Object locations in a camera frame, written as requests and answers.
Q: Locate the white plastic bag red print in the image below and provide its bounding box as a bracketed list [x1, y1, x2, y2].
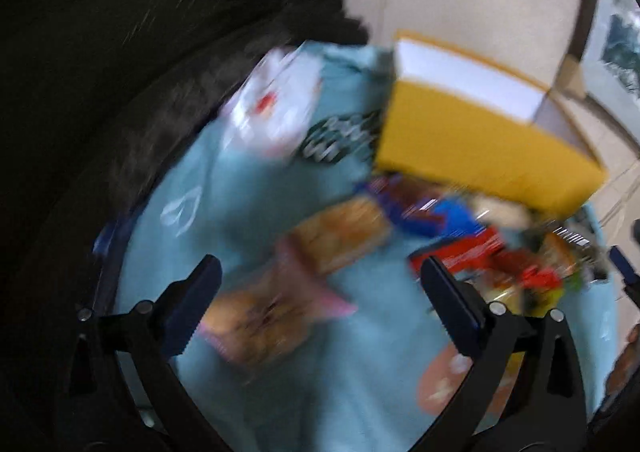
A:
[220, 46, 323, 160]

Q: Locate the dark carved wooden chair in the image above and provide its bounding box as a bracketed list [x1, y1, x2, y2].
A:
[1, 0, 369, 311]

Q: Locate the blue landscape framed painting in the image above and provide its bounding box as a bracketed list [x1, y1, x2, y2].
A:
[570, 0, 639, 145]

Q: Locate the red snack bar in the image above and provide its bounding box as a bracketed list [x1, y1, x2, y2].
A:
[408, 227, 506, 277]

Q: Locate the yellow cardboard box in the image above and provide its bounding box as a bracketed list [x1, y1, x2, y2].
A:
[374, 30, 608, 218]

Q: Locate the blue snack packet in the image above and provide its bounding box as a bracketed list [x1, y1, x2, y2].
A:
[356, 174, 484, 239]

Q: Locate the pink bread snack pack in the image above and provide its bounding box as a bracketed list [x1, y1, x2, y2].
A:
[198, 236, 357, 370]

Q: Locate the bread pack orange label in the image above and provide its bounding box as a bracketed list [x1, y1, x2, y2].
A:
[288, 194, 393, 276]

